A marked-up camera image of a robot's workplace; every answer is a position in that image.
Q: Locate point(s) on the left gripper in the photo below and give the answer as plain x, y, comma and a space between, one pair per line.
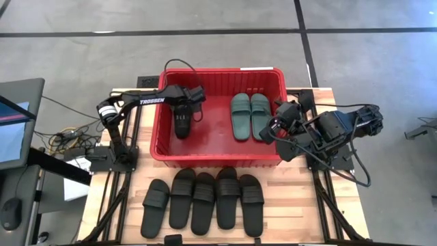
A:
187, 106

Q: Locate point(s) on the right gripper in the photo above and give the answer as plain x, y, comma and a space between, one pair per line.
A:
290, 124

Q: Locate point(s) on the black slide sandal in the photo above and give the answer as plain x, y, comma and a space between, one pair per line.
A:
182, 201
203, 208
155, 208
182, 131
252, 212
227, 201

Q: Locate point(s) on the green slide sandal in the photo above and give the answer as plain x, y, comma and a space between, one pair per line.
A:
260, 106
240, 123

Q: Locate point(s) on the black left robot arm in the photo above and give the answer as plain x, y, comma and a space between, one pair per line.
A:
150, 99

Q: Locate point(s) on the red plastic bin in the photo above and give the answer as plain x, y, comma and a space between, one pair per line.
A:
218, 147

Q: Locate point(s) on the white bin label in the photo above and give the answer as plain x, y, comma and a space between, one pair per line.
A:
256, 68

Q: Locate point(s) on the black floor grille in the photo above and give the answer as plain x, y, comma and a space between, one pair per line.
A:
148, 82

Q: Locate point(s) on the small black block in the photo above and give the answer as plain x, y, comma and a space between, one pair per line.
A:
173, 240

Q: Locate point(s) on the white box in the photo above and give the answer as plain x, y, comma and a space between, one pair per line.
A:
75, 188

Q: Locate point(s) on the grey stand foot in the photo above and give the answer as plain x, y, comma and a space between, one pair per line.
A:
421, 129

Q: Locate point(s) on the grey computer monitor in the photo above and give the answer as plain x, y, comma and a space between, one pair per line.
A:
13, 143

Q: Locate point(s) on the dark grey desk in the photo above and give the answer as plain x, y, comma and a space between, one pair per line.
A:
20, 191

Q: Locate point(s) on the black caster wheel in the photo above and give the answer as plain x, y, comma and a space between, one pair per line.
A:
43, 237

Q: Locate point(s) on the black computer mouse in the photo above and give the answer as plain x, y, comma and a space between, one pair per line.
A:
11, 213

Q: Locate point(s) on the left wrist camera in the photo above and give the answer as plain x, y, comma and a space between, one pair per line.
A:
197, 94

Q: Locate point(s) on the black aluminium table frame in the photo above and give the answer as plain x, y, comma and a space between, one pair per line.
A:
328, 205
138, 130

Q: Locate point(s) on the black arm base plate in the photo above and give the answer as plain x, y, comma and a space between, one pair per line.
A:
345, 160
102, 164

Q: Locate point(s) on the black edge bracket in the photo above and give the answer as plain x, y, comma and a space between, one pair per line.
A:
257, 241

